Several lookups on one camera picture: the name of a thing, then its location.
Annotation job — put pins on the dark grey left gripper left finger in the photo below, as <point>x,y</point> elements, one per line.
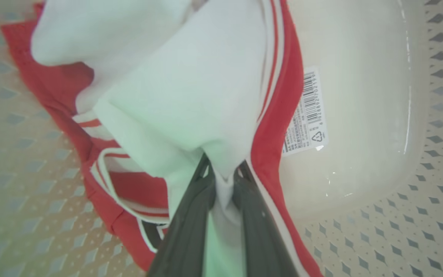
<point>185,231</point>

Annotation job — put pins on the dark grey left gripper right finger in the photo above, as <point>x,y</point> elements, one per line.
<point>262,231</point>

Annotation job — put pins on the white barcode label sticker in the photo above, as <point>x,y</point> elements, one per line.
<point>306,115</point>

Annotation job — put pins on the cream perforated laundry basket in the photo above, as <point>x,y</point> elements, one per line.
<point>379,115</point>

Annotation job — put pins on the red and white garment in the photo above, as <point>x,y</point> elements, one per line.
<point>175,96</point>

